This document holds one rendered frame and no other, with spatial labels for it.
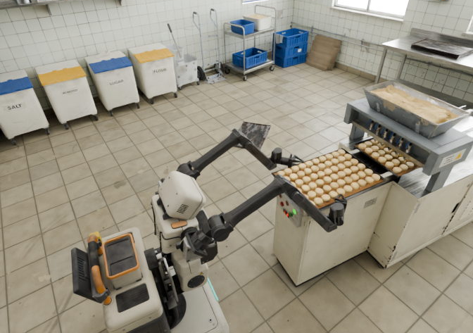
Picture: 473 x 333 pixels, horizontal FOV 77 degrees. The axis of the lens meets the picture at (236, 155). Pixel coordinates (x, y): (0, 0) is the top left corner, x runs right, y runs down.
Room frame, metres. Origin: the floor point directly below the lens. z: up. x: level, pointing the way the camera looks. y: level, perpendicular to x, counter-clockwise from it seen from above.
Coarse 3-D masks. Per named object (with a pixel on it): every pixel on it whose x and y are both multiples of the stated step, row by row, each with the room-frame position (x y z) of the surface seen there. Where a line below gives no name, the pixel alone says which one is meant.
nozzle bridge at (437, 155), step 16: (352, 112) 1.92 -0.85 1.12; (368, 112) 1.81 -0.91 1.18; (352, 128) 2.00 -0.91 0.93; (368, 128) 1.81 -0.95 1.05; (400, 128) 1.59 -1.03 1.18; (416, 144) 1.43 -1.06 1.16; (432, 144) 1.40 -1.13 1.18; (448, 144) 1.40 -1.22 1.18; (464, 144) 1.40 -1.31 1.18; (416, 160) 1.43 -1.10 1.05; (432, 160) 1.32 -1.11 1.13; (448, 160) 1.36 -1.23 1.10; (464, 160) 1.44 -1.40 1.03; (432, 176) 1.38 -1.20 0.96
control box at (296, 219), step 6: (282, 198) 1.38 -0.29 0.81; (288, 198) 1.35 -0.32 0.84; (294, 204) 1.29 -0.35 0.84; (282, 210) 1.37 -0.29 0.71; (288, 210) 1.32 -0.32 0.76; (300, 210) 1.25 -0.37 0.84; (288, 216) 1.31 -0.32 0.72; (294, 216) 1.26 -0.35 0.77; (300, 216) 1.23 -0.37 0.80; (294, 222) 1.25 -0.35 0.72; (300, 222) 1.23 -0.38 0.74
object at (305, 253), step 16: (368, 192) 1.39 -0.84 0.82; (384, 192) 1.46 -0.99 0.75; (352, 208) 1.34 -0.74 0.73; (368, 208) 1.41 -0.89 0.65; (288, 224) 1.35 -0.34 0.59; (304, 224) 1.21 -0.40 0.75; (352, 224) 1.36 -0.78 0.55; (368, 224) 1.44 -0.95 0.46; (288, 240) 1.33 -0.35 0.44; (304, 240) 1.20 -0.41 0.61; (320, 240) 1.25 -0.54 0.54; (336, 240) 1.32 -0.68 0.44; (352, 240) 1.39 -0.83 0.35; (368, 240) 1.47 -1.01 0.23; (288, 256) 1.31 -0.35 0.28; (304, 256) 1.20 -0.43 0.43; (320, 256) 1.27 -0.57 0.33; (336, 256) 1.34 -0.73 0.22; (352, 256) 1.42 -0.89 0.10; (288, 272) 1.29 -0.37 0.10; (304, 272) 1.21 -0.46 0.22; (320, 272) 1.29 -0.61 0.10
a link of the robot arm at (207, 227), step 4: (212, 220) 0.92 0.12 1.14; (216, 220) 0.91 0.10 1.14; (220, 220) 0.92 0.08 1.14; (204, 224) 0.92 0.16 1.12; (208, 224) 0.91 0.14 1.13; (212, 224) 0.90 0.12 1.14; (216, 224) 0.89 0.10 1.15; (204, 228) 0.89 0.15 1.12; (208, 228) 0.88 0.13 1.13; (212, 228) 0.88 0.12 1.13; (204, 232) 0.88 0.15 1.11; (208, 232) 0.87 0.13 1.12; (208, 236) 0.86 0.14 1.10
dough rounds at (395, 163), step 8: (360, 144) 1.79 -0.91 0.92; (368, 144) 1.79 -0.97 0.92; (376, 144) 1.81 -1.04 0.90; (384, 144) 1.79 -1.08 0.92; (368, 152) 1.71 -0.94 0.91; (376, 152) 1.69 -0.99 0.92; (384, 152) 1.69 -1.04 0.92; (392, 152) 1.68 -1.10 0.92; (376, 160) 1.63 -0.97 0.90; (384, 160) 1.60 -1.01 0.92; (392, 160) 1.60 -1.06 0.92; (400, 160) 1.59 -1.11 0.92; (408, 160) 1.61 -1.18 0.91; (392, 168) 1.53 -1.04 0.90; (400, 168) 1.51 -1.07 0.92; (408, 168) 1.53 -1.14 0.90; (416, 168) 1.52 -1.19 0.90
